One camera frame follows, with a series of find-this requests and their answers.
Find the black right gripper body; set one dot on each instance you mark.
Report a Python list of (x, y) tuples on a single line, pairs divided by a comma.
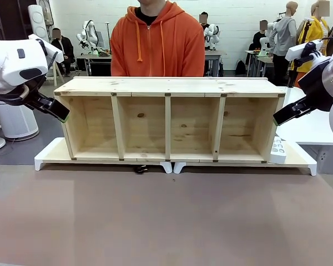
[(316, 91)]

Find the background person dark clothes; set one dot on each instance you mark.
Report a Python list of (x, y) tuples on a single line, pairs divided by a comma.
[(204, 20)]

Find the tall white air conditioner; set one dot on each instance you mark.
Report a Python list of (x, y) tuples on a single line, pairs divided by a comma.
[(39, 22)]

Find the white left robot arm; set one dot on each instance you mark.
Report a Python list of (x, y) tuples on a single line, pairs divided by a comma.
[(5, 63)]

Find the seated person black jacket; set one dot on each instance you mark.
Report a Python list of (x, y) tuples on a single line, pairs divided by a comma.
[(62, 45)]

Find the white side table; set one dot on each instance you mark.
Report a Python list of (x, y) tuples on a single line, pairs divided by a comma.
[(308, 133)]

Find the white power strip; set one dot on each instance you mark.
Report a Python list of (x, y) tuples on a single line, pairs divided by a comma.
[(277, 152)]

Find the mannequin in grey hoodie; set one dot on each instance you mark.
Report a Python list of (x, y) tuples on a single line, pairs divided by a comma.
[(284, 33)]

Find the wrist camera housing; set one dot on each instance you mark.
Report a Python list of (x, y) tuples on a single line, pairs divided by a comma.
[(295, 51), (56, 54)]

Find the white cylindrical air purifier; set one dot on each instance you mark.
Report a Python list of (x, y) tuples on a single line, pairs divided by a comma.
[(16, 122)]

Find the person in orange hoodie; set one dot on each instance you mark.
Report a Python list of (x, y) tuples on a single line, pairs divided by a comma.
[(155, 41)]

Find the four-compartment wooden shelf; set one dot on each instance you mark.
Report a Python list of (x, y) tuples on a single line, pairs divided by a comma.
[(166, 86)]

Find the grey background table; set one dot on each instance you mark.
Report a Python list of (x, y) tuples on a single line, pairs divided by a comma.
[(95, 57), (213, 55)]

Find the right wrist camera housing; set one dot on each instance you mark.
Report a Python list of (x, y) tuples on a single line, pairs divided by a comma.
[(295, 51)]

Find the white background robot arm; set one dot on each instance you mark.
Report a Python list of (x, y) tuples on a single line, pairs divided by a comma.
[(88, 30), (213, 34)]

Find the left wrist camera housing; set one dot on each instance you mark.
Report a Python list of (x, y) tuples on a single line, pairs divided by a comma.
[(56, 54)]

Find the seated person black clothes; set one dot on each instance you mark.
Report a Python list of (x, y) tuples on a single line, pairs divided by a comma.
[(259, 37)]

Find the mannequin in yellow jacket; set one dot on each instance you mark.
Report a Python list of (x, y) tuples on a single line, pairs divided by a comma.
[(317, 30)]

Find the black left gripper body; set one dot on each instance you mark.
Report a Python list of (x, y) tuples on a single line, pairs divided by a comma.
[(36, 99)]

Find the wooden stool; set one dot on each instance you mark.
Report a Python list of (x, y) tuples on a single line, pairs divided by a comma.
[(56, 70)]

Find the black backpack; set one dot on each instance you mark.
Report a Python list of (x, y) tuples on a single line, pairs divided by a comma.
[(240, 67)]

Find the white-legged wooden riser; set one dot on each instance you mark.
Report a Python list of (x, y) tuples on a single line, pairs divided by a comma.
[(297, 158), (55, 155)]

